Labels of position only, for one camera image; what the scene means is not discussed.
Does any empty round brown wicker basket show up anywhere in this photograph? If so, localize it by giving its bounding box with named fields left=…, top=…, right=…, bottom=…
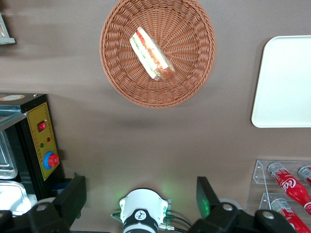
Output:
left=99, top=0, right=217, bottom=109

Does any beige plastic tray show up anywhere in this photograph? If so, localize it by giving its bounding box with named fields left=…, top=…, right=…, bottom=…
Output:
left=251, top=35, right=311, bottom=129

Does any grey snack tray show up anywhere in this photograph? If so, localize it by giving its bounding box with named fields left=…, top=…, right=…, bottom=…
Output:
left=0, top=12, right=17, bottom=46

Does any black food warmer yellow panel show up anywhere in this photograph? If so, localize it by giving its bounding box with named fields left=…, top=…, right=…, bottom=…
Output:
left=0, top=92, right=66, bottom=202

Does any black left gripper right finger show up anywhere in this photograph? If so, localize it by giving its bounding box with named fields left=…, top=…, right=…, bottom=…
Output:
left=195, top=176, right=243, bottom=233

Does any triangle sandwich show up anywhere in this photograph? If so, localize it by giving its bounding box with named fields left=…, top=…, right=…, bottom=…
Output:
left=129, top=26, right=176, bottom=82

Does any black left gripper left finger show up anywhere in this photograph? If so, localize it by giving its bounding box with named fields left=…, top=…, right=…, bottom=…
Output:
left=30, top=175, right=87, bottom=233

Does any red cola bottle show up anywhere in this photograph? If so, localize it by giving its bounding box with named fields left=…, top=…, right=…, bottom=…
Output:
left=270, top=198, right=305, bottom=233
left=297, top=165, right=311, bottom=186
left=267, top=162, right=311, bottom=216

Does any steel warmer pan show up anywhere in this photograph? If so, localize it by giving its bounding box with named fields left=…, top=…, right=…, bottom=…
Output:
left=0, top=131, right=19, bottom=180
left=0, top=181, right=32, bottom=217

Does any clear acrylic bottle rack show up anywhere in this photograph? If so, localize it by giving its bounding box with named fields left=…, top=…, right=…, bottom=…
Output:
left=245, top=159, right=311, bottom=233

